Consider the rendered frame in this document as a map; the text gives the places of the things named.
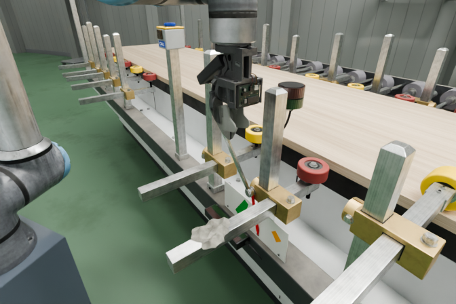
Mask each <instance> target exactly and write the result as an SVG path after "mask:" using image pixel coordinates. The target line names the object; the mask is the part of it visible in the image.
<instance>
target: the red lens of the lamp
mask: <svg viewBox="0 0 456 304"><path fill-rule="evenodd" d="M280 83H281V82H280ZM278 87H279V88H283V87H282V86H280V85H279V84H278ZM283 89H284V90H286V91H287V92H288V97H287V98H290V99H297V98H302V97H304V95H305V84H304V87H303V88H297V89H296V88H283Z"/></svg>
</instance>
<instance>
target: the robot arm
mask: <svg viewBox="0 0 456 304"><path fill-rule="evenodd" d="M97 1H100V2H102V3H106V4H108V5H114V6H125V5H153V6H157V7H162V6H165V5H208V13H209V31H210V42H212V43H215V52H220V53H223V54H219V55H217V56H216V57H215V58H214V59H213V60H212V61H211V62H210V63H209V64H208V65H207V66H206V67H205V68H204V69H203V70H202V71H201V72H200V73H199V74H198V75H197V80H198V82H199V84H200V85H204V84H212V87H211V91H209V95H210V98H209V107H210V111H211V113H212V116H213V118H214V120H215V122H216V123H217V125H218V127H219V129H220V130H221V132H222V133H223V135H224V136H225V137H226V138H227V139H228V140H231V139H233V137H234V135H235V133H236V132H237V129H238V128H248V127H249V126H250V121H249V119H248V118H247V117H246V116H245V114H244V107H248V106H251V105H256V104H259V103H262V89H263V78H262V77H257V76H256V75H255V74H254V73H252V56H254V55H257V48H258V47H252V44H251V43H254V42H255V41H256V40H257V6H258V0H97ZM252 74H253V75H252ZM259 92H260V97H259ZM223 102H224V103H226V104H227V105H228V106H227V105H226V104H223ZM69 162H70V159H69V156H68V155H67V152H66V151H65V150H64V149H63V148H62V147H59V146H58V144H57V143H55V142H52V141H51V140H50V139H49V138H46V137H44V136H42V135H41V133H40V130H39V126H38V125H37V121H36V119H35V116H34V113H33V110H32V107H31V104H30V102H29V98H28V96H27V94H26V90H25V88H24V85H23V82H22V79H21V77H20V74H19V71H18V68H17V66H16V62H15V60H14V57H13V54H12V51H11V49H10V45H9V43H8V41H7V37H6V35H5V32H4V30H3V26H2V23H1V21H0V276H1V275H3V274H5V273H7V272H8V271H10V270H11V269H13V268H15V267H16V266H17V265H19V264H20V263H21V262H23V260H25V259H26V258H27V257H28V256H29V254H30V253H32V251H33V249H34V248H35V246H36V244H37V235H36V233H35V231H34V229H33V228H32V227H30V226H29V225H27V224H26V223H24V222H23V221H21V220H20V218H19V216H18V214H17V211H19V210H21V209H22V208H24V207H25V206H26V205H28V204H29V203H31V202H32V201H33V200H35V199H36V198H38V197H39V196H40V195H42V194H43V193H45V192H46V191H48V190H49V189H51V188H52V187H53V186H55V185H57V184H58V183H59V182H60V181H61V180H62V179H63V178H65V177H66V176H67V175H68V173H69V172H70V169H71V164H70V163H69Z"/></svg>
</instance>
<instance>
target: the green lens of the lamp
mask: <svg viewBox="0 0 456 304"><path fill-rule="evenodd" d="M303 101H304V97H303V98H302V99H298V100H287V104H286V109H289V110H295V109H301V108H302V107H303Z"/></svg>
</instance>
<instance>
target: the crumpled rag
mask: <svg viewBox="0 0 456 304"><path fill-rule="evenodd" d="M229 226H230V222H229V219H228V218H225V217H223V218H220V219H215V218H213V219H211V220H209V221H208V223H207V224H206V225H204V226H201V227H196V228H194V229H192V235H191V239H192V240H193V241H201V242H202V248H203V250H204V249H209V248H216V247H217V246H218V245H219V244H220V243H222V242H224V237H225V234H227V233H229Z"/></svg>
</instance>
